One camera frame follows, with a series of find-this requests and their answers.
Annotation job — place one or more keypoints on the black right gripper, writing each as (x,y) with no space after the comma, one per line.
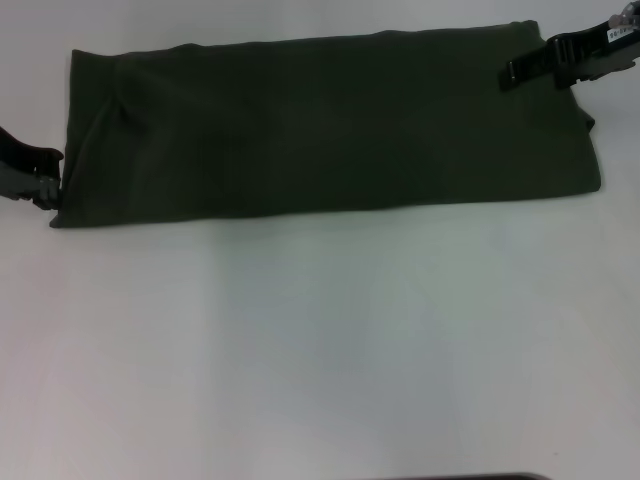
(600,50)

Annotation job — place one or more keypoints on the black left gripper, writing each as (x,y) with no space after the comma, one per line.
(17,170)

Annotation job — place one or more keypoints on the dark green FREE t-shirt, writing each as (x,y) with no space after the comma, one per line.
(325,125)

